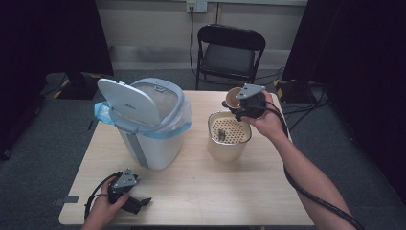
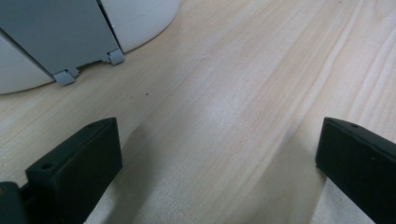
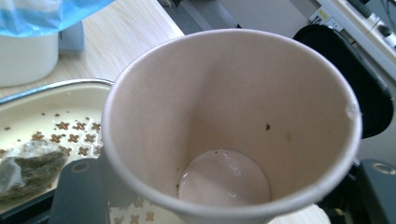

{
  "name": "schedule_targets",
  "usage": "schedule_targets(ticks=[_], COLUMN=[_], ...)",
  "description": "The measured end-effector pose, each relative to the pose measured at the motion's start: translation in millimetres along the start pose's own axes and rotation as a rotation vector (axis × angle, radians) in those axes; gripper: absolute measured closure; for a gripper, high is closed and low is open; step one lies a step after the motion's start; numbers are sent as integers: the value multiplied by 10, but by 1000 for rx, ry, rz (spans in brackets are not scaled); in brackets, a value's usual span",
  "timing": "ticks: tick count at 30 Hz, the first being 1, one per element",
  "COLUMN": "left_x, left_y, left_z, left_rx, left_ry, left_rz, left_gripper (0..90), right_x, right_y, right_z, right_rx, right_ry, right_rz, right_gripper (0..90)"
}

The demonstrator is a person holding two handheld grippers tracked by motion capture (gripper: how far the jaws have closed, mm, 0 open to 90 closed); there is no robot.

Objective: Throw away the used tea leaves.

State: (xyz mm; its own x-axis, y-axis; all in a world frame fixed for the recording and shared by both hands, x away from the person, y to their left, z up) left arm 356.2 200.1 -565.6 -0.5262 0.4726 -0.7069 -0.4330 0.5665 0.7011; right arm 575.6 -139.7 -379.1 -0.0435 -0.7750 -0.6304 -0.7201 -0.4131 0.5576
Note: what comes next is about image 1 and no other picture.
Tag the grey tape strip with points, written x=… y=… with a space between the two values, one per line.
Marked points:
x=67 y=200

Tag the dark tea residue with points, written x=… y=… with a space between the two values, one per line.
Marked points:
x=221 y=134

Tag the white wall socket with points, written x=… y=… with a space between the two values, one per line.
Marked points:
x=196 y=5

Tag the beige strainer bucket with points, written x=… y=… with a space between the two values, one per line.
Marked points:
x=227 y=151

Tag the person's left hand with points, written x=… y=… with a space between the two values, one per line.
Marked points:
x=103 y=207

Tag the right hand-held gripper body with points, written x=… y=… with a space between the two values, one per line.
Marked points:
x=253 y=102

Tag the black stand base striped tape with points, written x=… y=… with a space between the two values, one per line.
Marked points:
x=76 y=86
x=292 y=91

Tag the black folding chair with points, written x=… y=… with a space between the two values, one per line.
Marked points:
x=228 y=59

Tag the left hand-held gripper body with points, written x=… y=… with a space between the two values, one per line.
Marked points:
x=125 y=182

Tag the brown paper cup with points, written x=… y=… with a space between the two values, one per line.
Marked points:
x=232 y=97

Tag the person's right hand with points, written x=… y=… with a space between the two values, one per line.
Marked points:
x=269 y=123

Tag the blue trash bag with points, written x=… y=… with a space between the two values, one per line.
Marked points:
x=101 y=112

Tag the dark curtain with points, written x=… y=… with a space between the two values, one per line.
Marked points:
x=357 y=57
x=48 y=38

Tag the white trash can grey lid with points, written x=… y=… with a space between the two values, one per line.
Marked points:
x=153 y=150

